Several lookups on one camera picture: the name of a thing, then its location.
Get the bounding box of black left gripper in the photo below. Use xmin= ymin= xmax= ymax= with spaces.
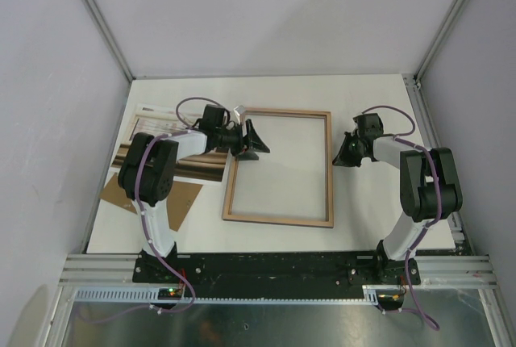
xmin=214 ymin=119 xmax=268 ymax=161

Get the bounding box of wooden picture frame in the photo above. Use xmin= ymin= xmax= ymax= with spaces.
xmin=222 ymin=108 xmax=335 ymax=228

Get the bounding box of printed photo paper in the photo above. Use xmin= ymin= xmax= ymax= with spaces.
xmin=110 ymin=104 xmax=227 ymax=184

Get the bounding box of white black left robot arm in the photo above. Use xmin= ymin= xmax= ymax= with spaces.
xmin=118 ymin=103 xmax=270 ymax=282

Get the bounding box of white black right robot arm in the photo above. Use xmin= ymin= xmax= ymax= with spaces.
xmin=332 ymin=113 xmax=463 ymax=283

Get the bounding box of brown cardboard backing board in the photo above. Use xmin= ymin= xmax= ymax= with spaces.
xmin=100 ymin=174 xmax=202 ymax=232

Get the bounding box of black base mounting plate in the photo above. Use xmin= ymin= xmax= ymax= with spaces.
xmin=132 ymin=251 xmax=421 ymax=300

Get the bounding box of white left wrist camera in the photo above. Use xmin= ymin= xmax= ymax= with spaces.
xmin=233 ymin=105 xmax=246 ymax=124

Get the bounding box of right side aluminium rail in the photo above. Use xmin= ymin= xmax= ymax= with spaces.
xmin=402 ymin=74 xmax=468 ymax=245

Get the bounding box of aluminium rail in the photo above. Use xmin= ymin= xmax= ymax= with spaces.
xmin=402 ymin=74 xmax=468 ymax=245
xmin=60 ymin=254 xmax=498 ymax=289

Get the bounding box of grey slotted cable duct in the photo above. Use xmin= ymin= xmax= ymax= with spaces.
xmin=75 ymin=286 xmax=378 ymax=305

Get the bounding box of aluminium front rail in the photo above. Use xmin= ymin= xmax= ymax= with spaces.
xmin=60 ymin=254 xmax=498 ymax=289

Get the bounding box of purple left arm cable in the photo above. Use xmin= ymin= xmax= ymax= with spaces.
xmin=76 ymin=97 xmax=227 ymax=324

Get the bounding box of right aluminium corner post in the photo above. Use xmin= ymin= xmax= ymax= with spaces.
xmin=413 ymin=0 xmax=469 ymax=82

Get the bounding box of aluminium corner post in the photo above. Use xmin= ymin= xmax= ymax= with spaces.
xmin=413 ymin=0 xmax=469 ymax=82
xmin=81 ymin=0 xmax=135 ymax=84

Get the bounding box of left aluminium corner post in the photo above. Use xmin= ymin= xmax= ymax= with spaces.
xmin=81 ymin=0 xmax=135 ymax=84

